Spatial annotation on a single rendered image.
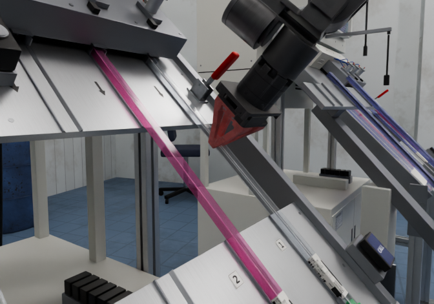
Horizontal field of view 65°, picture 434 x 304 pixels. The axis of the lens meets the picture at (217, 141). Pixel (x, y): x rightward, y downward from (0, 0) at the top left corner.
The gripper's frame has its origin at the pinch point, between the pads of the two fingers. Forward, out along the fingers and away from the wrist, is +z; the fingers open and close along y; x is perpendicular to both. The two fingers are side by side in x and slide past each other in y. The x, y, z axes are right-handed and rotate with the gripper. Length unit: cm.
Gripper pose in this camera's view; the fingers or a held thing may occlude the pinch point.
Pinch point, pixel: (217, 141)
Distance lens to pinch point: 52.9
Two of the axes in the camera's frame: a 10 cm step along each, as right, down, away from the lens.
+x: 5.9, 7.3, -3.5
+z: -5.6, 6.8, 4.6
